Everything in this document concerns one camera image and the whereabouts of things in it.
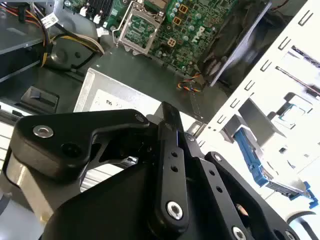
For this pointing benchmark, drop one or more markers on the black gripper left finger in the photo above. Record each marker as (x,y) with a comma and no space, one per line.
(75,125)

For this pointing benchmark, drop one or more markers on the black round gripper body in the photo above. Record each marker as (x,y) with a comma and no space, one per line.
(105,212)

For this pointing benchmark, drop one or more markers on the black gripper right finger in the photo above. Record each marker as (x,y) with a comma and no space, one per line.
(212,180)

